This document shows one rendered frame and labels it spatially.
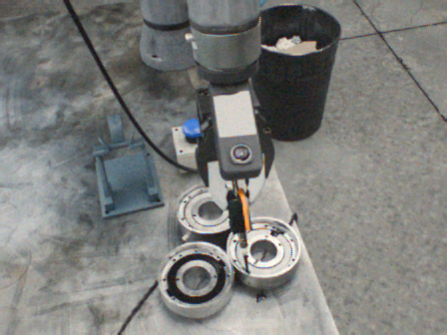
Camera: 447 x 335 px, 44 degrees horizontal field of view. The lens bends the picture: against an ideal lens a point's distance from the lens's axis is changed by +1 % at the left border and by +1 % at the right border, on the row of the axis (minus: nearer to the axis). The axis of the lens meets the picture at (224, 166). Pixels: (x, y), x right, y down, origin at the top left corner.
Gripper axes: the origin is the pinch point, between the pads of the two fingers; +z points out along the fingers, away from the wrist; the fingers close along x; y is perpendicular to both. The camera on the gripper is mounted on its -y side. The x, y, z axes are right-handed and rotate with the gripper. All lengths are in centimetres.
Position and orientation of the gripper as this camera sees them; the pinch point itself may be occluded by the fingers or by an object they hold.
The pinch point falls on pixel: (237, 203)
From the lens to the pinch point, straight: 71.4
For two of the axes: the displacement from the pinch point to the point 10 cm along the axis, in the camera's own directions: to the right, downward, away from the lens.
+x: -9.8, 1.5, -1.1
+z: 0.6, 7.9, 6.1
